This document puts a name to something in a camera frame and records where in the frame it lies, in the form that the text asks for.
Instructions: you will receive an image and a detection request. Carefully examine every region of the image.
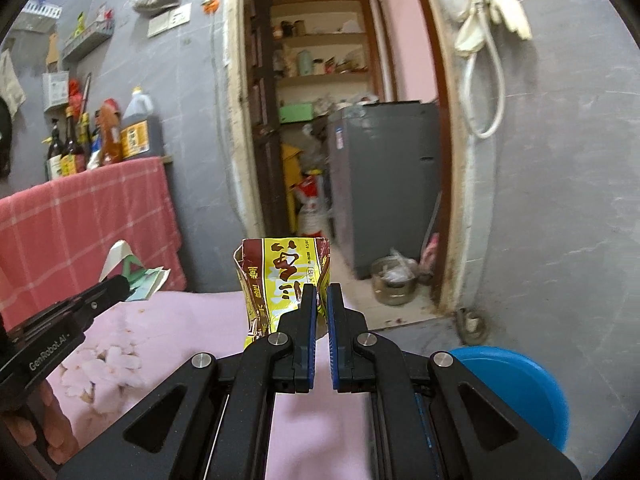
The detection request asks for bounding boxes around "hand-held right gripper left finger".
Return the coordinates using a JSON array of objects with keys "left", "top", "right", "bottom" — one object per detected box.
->
[{"left": 57, "top": 282, "right": 318, "bottom": 480}]

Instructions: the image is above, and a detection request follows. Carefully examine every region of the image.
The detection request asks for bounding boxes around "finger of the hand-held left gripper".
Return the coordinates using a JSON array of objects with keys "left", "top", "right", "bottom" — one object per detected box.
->
[{"left": 65, "top": 274, "right": 132, "bottom": 330}]

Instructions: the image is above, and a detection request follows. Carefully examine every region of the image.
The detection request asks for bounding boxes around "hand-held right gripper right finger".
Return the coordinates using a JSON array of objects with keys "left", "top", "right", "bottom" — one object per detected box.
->
[{"left": 327, "top": 282, "right": 583, "bottom": 480}]

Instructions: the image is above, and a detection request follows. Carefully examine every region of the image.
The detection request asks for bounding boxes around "green white packet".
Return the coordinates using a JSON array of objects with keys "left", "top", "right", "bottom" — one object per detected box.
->
[{"left": 98, "top": 240, "right": 172, "bottom": 303}]

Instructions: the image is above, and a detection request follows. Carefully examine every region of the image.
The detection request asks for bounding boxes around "yellow snack packet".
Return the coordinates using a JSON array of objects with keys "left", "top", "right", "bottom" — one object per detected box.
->
[{"left": 232, "top": 236, "right": 332, "bottom": 353}]

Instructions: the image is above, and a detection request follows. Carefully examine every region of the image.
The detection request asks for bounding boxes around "blue plastic basin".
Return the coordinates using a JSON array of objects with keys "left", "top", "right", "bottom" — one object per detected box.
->
[{"left": 447, "top": 346, "right": 570, "bottom": 453}]

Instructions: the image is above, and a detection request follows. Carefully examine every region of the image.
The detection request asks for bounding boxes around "person's left hand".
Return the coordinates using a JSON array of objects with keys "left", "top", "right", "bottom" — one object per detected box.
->
[{"left": 7, "top": 375, "right": 81, "bottom": 466}]

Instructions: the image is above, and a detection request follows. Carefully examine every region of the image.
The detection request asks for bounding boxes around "red checked cloth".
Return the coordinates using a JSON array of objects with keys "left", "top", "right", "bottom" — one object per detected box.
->
[{"left": 0, "top": 156, "right": 187, "bottom": 328}]

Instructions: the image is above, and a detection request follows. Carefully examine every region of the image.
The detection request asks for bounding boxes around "pink floral sheet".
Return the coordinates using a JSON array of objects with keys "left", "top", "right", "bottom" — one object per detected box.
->
[{"left": 45, "top": 290, "right": 416, "bottom": 480}]

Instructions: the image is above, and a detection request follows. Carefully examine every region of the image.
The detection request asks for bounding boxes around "metal pot with bag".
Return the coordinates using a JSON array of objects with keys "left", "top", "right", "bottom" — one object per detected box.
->
[{"left": 371, "top": 250, "right": 420, "bottom": 306}]

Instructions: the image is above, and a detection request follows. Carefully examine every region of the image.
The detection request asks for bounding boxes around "white red rice bag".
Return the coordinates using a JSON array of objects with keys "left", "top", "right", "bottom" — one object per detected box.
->
[{"left": 294, "top": 172, "right": 328, "bottom": 236}]

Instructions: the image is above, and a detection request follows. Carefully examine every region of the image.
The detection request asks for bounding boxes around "dark glass bottle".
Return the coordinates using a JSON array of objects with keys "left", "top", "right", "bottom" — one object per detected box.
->
[
  {"left": 61, "top": 107, "right": 86, "bottom": 176},
  {"left": 46, "top": 117, "right": 65, "bottom": 181}
]

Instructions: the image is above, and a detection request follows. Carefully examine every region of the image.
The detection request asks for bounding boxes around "yellow plastic container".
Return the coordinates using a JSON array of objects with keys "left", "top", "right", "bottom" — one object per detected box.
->
[{"left": 282, "top": 144, "right": 303, "bottom": 233}]

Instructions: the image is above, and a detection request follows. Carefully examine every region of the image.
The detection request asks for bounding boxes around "orange brown bottle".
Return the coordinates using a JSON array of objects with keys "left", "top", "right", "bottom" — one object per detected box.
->
[{"left": 97, "top": 100, "right": 123, "bottom": 166}]

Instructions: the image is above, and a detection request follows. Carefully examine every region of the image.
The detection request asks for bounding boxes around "grey appliance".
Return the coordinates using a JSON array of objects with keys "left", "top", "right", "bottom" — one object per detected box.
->
[{"left": 327, "top": 101, "right": 443, "bottom": 281}]

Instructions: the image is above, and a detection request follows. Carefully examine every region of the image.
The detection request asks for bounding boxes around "large dark oil jug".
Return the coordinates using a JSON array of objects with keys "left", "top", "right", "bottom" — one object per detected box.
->
[{"left": 120, "top": 87, "right": 165, "bottom": 162}]

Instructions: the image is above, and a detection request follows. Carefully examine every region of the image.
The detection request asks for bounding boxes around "black pan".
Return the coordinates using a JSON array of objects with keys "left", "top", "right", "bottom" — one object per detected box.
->
[{"left": 0, "top": 97, "right": 13, "bottom": 178}]

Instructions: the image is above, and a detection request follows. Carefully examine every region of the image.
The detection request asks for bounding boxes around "green box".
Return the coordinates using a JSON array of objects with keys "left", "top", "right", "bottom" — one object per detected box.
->
[{"left": 279, "top": 104, "right": 315, "bottom": 125}]

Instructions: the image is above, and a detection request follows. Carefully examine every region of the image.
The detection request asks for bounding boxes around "white hanging cloth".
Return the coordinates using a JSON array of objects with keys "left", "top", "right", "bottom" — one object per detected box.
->
[{"left": 0, "top": 50, "right": 27, "bottom": 113}]

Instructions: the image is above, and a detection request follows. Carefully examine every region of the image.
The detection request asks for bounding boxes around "dark wooden door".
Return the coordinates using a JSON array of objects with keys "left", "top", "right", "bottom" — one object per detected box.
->
[{"left": 248, "top": 0, "right": 291, "bottom": 236}]

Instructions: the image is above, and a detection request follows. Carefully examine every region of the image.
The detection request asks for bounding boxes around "wooden shelf unit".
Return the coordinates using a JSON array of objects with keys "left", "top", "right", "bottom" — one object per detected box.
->
[{"left": 270, "top": 0, "right": 381, "bottom": 111}]

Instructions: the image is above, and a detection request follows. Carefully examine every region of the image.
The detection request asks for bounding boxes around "cream cloth on hook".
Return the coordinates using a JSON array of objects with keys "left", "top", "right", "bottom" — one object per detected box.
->
[{"left": 454, "top": 0, "right": 533, "bottom": 58}]

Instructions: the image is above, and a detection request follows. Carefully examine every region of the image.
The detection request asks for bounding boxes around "white wall box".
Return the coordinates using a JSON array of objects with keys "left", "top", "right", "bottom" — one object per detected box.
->
[{"left": 42, "top": 71, "right": 68, "bottom": 112}]

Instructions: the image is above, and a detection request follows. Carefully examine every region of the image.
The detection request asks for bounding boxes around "grey wall rack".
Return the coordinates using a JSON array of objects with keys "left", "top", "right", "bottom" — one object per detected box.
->
[{"left": 62, "top": 20, "right": 115, "bottom": 63}]

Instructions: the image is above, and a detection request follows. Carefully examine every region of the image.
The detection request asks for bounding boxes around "wall switch plate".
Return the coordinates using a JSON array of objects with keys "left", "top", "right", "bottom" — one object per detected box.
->
[{"left": 147, "top": 2, "right": 192, "bottom": 37}]

